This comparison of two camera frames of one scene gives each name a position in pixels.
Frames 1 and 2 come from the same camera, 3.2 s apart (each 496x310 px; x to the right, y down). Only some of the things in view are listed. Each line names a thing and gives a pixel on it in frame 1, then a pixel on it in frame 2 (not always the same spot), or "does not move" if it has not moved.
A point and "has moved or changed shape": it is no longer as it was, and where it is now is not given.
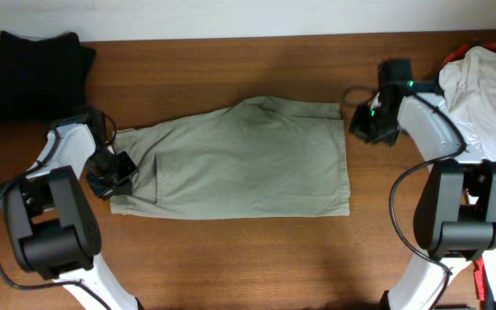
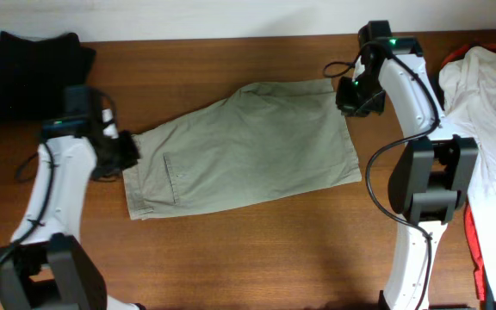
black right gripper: [357, 128] → [345, 102]
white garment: [482, 107] does not move
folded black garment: [23, 80] does not move
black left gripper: [122, 185] → [126, 157]
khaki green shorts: [262, 158] has moved or changed shape
